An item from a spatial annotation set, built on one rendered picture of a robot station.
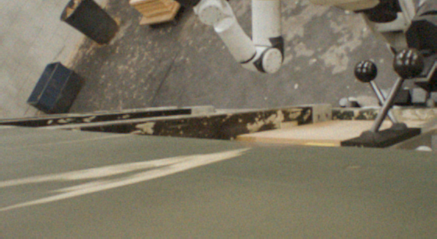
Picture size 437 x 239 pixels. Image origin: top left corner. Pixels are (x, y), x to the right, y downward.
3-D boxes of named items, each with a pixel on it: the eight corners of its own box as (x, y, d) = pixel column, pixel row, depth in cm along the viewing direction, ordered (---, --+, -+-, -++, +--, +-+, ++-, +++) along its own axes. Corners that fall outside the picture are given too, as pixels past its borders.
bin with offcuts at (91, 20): (126, 16, 512) (90, -15, 470) (108, 48, 498) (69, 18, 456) (108, 20, 549) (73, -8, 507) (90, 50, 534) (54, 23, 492)
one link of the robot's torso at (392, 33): (396, 30, 166) (355, -21, 133) (436, 26, 154) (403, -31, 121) (395, 62, 164) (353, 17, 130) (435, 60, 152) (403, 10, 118)
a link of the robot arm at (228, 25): (193, -9, 111) (218, 24, 119) (193, 6, 105) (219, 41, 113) (212, -20, 109) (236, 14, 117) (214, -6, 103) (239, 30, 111)
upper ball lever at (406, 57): (383, 151, 49) (433, 57, 44) (372, 155, 46) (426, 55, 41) (360, 136, 51) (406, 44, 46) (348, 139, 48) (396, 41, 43)
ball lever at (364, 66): (416, 128, 57) (373, 55, 61) (409, 130, 54) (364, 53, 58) (396, 140, 59) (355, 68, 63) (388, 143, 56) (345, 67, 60)
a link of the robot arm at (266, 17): (264, 61, 135) (264, -5, 126) (291, 69, 125) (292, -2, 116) (237, 67, 129) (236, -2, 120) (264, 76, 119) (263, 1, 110)
